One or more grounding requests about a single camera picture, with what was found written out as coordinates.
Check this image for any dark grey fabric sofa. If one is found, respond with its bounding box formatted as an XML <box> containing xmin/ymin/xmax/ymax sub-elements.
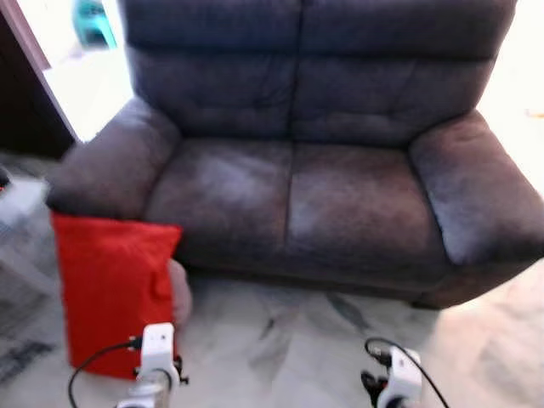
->
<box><xmin>44</xmin><ymin>0</ymin><xmax>544</xmax><ymax>311</ymax></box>

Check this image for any dark wooden door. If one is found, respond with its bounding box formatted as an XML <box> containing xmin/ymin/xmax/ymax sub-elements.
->
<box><xmin>0</xmin><ymin>0</ymin><xmax>77</xmax><ymax>158</ymax></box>

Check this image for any teal plastic object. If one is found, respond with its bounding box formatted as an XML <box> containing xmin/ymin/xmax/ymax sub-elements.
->
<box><xmin>72</xmin><ymin>0</ymin><xmax>118</xmax><ymax>49</ymax></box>

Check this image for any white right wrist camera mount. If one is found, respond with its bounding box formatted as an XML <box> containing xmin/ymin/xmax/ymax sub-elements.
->
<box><xmin>378</xmin><ymin>347</ymin><xmax>423</xmax><ymax>408</ymax></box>

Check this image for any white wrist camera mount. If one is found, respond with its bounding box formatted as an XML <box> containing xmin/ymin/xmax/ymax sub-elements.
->
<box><xmin>139</xmin><ymin>323</ymin><xmax>178</xmax><ymax>380</ymax></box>
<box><xmin>378</xmin><ymin>347</ymin><xmax>423</xmax><ymax>408</ymax></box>

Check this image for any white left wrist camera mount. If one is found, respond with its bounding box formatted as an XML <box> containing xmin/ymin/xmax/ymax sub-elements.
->
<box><xmin>139</xmin><ymin>323</ymin><xmax>178</xmax><ymax>380</ymax></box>

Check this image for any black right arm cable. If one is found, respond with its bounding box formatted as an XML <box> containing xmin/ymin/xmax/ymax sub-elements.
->
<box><xmin>365</xmin><ymin>337</ymin><xmax>450</xmax><ymax>408</ymax></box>

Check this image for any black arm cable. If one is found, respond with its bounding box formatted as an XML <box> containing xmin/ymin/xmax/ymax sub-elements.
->
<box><xmin>365</xmin><ymin>337</ymin><xmax>450</xmax><ymax>408</ymax></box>
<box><xmin>68</xmin><ymin>337</ymin><xmax>142</xmax><ymax>408</ymax></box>

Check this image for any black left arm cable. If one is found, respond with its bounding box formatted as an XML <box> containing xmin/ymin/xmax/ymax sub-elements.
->
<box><xmin>68</xmin><ymin>337</ymin><xmax>142</xmax><ymax>408</ymax></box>

